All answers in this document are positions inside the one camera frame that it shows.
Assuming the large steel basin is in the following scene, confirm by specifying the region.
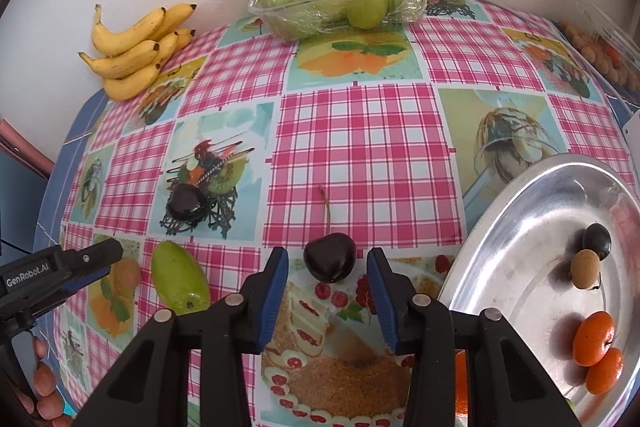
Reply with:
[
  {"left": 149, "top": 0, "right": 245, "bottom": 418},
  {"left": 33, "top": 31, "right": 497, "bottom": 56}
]
[{"left": 439, "top": 154, "right": 639, "bottom": 426}]

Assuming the green mango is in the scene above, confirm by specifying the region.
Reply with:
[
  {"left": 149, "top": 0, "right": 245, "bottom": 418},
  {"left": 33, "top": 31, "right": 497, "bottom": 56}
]
[{"left": 151, "top": 242, "right": 212, "bottom": 315}]

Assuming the pink checkered tablecloth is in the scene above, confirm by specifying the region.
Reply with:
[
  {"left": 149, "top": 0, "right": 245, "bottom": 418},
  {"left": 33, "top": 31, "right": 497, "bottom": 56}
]
[{"left": 52, "top": 0, "right": 638, "bottom": 426}]

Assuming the person's hand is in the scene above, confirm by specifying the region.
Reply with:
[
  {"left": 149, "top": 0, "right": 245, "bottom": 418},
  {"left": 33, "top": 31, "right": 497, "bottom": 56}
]
[{"left": 14, "top": 337, "right": 73, "bottom": 427}]

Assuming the yellow banana bunch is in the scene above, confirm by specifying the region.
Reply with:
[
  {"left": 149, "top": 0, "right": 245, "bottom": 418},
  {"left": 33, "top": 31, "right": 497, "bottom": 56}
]
[{"left": 78, "top": 3, "right": 198, "bottom": 102}]

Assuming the white plastic box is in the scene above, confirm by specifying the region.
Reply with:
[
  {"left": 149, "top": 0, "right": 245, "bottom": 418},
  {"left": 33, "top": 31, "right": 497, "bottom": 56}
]
[{"left": 623, "top": 110, "right": 640, "bottom": 153}]

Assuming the dark plum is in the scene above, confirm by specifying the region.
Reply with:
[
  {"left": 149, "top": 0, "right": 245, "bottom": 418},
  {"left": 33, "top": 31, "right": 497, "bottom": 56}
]
[
  {"left": 166, "top": 183, "right": 209, "bottom": 222},
  {"left": 303, "top": 186, "right": 357, "bottom": 284},
  {"left": 582, "top": 222, "right": 612, "bottom": 261}
]

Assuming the brown kiwi fruit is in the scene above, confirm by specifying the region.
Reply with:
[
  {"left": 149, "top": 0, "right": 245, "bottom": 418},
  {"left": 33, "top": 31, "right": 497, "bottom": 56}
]
[{"left": 570, "top": 249, "right": 600, "bottom": 289}]

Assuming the clear box of nuts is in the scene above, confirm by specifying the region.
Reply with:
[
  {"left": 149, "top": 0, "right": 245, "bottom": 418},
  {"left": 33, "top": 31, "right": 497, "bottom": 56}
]
[{"left": 556, "top": 18, "right": 639, "bottom": 101}]

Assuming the orange tangerine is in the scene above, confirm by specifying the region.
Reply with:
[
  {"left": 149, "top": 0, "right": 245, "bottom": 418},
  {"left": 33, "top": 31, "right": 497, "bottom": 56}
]
[
  {"left": 454, "top": 350, "right": 469, "bottom": 417},
  {"left": 572, "top": 311, "right": 615, "bottom": 367},
  {"left": 586, "top": 348, "right": 624, "bottom": 395}
]

